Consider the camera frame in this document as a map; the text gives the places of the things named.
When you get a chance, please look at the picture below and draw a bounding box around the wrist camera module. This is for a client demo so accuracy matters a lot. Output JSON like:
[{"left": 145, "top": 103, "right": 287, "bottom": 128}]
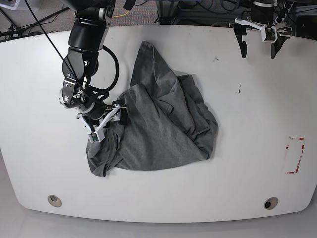
[
  {"left": 261, "top": 26, "right": 277, "bottom": 43},
  {"left": 89, "top": 131, "right": 105, "bottom": 143}
]

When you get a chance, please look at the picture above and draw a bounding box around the right table cable grommet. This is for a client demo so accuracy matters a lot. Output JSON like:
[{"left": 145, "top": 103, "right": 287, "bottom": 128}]
[{"left": 264, "top": 197, "right": 278, "bottom": 210}]

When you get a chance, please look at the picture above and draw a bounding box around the red tape rectangle marking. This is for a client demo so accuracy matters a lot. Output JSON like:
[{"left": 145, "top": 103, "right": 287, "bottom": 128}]
[{"left": 284, "top": 137, "right": 305, "bottom": 174}]

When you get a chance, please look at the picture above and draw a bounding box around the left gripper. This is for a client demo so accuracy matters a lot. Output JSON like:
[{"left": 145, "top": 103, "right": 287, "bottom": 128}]
[{"left": 234, "top": 19, "right": 292, "bottom": 59}]

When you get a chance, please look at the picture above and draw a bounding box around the left table cable grommet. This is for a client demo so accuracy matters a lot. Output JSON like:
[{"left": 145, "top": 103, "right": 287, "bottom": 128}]
[{"left": 48, "top": 195, "right": 62, "bottom": 208}]

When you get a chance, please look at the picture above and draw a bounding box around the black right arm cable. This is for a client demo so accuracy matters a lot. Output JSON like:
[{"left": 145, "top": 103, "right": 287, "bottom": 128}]
[{"left": 89, "top": 45, "right": 121, "bottom": 91}]

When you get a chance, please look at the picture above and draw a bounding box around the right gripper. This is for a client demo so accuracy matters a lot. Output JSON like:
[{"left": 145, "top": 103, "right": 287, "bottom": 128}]
[{"left": 59, "top": 77, "right": 128, "bottom": 135}]

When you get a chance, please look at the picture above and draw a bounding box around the aluminium frame post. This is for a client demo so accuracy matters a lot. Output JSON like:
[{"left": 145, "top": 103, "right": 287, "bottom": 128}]
[{"left": 156, "top": 0, "right": 179, "bottom": 25}]

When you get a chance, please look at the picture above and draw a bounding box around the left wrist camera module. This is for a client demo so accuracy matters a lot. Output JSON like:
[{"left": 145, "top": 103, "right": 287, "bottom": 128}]
[{"left": 261, "top": 26, "right": 277, "bottom": 43}]

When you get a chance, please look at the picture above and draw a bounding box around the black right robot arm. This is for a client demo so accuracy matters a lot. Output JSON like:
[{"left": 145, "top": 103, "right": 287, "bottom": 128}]
[{"left": 59, "top": 0, "right": 126, "bottom": 142}]

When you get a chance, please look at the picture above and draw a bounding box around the black tripod stand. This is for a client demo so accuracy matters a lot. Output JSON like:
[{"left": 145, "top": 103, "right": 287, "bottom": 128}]
[{"left": 0, "top": 5, "right": 70, "bottom": 43}]

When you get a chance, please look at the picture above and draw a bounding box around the grey T-shirt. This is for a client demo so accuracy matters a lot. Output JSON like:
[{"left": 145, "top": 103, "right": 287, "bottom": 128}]
[{"left": 86, "top": 41, "right": 218, "bottom": 177}]

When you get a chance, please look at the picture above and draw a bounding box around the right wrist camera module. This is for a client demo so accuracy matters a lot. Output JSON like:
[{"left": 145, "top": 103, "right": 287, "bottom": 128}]
[{"left": 89, "top": 131, "right": 105, "bottom": 143}]

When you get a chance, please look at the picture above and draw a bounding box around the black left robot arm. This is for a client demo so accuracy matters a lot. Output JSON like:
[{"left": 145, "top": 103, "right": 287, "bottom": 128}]
[{"left": 232, "top": 0, "right": 292, "bottom": 59}]

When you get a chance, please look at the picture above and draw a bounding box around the table cable grommet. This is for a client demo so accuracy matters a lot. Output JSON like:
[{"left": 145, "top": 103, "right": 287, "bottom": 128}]
[
  {"left": 48, "top": 195, "right": 62, "bottom": 208},
  {"left": 264, "top": 197, "right": 278, "bottom": 210}
]

